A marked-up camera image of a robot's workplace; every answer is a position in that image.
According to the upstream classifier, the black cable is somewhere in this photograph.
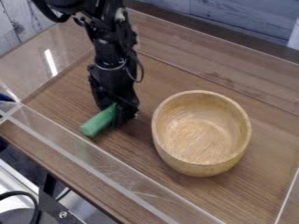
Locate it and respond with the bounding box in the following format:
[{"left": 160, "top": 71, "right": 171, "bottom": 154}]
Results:
[{"left": 0, "top": 190, "right": 42, "bottom": 224}]

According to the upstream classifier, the clear acrylic front wall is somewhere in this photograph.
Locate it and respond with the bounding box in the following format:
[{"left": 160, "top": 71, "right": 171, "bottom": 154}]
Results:
[{"left": 0, "top": 85, "right": 224, "bottom": 224}]

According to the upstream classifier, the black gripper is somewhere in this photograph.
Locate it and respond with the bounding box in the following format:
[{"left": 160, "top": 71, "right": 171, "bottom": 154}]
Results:
[{"left": 88, "top": 64, "right": 140, "bottom": 127}]

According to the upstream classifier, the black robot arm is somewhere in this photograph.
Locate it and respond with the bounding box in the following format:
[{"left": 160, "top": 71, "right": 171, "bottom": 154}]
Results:
[{"left": 32, "top": 0, "right": 144, "bottom": 127}]

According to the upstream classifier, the brown wooden bowl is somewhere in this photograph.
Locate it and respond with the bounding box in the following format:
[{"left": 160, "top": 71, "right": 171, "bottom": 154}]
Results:
[{"left": 151, "top": 90, "right": 252, "bottom": 177}]

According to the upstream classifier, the green rectangular block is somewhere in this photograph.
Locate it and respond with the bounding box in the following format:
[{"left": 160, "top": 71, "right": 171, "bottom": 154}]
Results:
[{"left": 78, "top": 102, "right": 117, "bottom": 137}]

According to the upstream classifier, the black metal bracket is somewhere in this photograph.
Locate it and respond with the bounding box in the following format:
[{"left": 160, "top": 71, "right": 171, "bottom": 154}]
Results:
[{"left": 37, "top": 192, "right": 86, "bottom": 224}]

